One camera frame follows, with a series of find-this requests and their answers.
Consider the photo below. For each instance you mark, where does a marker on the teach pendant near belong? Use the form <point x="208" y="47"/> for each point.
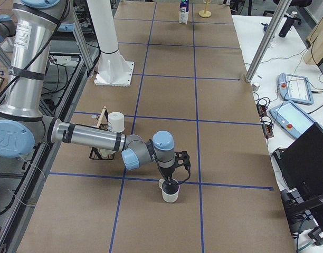
<point x="292" y="118"/>

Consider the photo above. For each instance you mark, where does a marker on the small silver tape roll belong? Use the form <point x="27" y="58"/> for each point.
<point x="255" y="86"/>

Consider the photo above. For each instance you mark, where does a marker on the black cylinder bottle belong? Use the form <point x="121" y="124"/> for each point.
<point x="291" y="18"/>

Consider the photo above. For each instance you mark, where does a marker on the white upside-down cup rear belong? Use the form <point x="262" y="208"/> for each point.
<point x="116" y="122"/>

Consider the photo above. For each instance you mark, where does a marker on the teach pendant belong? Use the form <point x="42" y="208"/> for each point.
<point x="292" y="118"/>
<point x="295" y="88"/>

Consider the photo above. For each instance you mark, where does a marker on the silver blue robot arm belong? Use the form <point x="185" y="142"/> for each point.
<point x="7" y="27"/>
<point x="23" y="126"/>

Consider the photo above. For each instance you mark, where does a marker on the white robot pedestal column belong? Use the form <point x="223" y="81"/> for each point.
<point x="113" y="69"/>

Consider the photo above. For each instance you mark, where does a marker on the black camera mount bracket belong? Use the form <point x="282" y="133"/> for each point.
<point x="182" y="159"/>

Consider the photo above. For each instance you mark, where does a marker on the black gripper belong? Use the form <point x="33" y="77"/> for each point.
<point x="167" y="173"/>

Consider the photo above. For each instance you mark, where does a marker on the black orange connector strip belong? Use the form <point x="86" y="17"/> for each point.
<point x="265" y="120"/>

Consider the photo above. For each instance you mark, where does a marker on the wooden round stand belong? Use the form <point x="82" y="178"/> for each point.
<point x="205" y="13"/>

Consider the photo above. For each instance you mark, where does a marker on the wooden board edge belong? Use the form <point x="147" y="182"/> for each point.
<point x="315" y="53"/>

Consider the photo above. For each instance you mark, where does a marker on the white tilted cup front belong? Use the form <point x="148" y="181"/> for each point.
<point x="106" y="154"/>

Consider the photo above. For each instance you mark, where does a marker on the white cup dark inside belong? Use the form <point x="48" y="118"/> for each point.
<point x="170" y="192"/>

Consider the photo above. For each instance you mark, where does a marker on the aluminium frame post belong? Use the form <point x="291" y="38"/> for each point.
<point x="268" y="36"/>

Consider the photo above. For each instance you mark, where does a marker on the black wire cup rack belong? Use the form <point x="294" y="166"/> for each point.
<point x="102" y="123"/>

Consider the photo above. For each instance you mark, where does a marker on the teach pendant far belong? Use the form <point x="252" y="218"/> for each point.
<point x="295" y="88"/>

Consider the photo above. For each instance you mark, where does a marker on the blue white milk carton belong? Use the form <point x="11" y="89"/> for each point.
<point x="183" y="11"/>

